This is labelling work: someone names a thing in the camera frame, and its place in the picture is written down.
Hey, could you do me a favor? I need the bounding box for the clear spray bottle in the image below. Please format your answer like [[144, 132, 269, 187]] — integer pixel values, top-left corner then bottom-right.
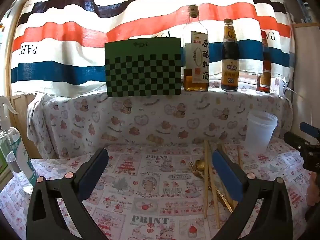
[[0, 96, 38, 194]]

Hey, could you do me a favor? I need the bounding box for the white cable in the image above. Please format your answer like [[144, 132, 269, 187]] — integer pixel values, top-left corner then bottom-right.
[[287, 87, 314, 130]]

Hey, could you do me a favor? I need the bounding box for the translucent plastic cup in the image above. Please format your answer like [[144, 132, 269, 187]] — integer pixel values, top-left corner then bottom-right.
[[244, 110, 278, 154]]

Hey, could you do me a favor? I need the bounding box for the dark soy sauce bottle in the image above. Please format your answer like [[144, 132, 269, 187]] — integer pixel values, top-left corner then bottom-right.
[[221, 19, 240, 92]]

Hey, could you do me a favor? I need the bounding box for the clear cooking wine bottle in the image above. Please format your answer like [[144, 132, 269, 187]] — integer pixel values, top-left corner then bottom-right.
[[182, 5, 210, 92]]

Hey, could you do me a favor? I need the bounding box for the striped curtain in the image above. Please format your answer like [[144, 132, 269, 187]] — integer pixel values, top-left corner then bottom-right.
[[10, 0, 295, 98]]

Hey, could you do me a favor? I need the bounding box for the gold fork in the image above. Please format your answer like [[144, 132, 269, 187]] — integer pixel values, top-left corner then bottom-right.
[[189, 161, 233, 212]]

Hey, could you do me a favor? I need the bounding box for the printed tablecloth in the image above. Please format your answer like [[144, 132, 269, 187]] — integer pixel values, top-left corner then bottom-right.
[[0, 87, 315, 240]]

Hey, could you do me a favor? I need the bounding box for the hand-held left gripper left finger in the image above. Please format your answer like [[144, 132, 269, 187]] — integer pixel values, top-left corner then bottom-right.
[[26, 147, 109, 240]]

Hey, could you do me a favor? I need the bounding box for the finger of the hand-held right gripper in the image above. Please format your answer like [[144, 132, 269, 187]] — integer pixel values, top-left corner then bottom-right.
[[299, 122, 320, 138], [284, 131, 320, 173]]

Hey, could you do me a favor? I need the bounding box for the red-capped sauce bottle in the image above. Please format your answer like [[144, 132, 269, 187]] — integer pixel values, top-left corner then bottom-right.
[[256, 31, 272, 93]]

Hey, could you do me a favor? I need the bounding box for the gold spoon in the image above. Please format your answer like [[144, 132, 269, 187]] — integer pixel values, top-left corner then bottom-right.
[[195, 160, 235, 213]]

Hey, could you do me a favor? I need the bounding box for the green checkered box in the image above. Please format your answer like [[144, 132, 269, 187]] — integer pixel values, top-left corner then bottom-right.
[[104, 37, 182, 98]]

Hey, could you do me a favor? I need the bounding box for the curved wooden rod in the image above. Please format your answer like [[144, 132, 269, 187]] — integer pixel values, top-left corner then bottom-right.
[[5, 0, 40, 98]]

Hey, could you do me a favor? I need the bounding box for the white power adapter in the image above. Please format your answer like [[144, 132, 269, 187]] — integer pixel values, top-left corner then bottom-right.
[[276, 76, 290, 97]]

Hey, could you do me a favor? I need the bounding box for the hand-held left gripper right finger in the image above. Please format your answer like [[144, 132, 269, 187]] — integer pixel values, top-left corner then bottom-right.
[[211, 149, 297, 240]]

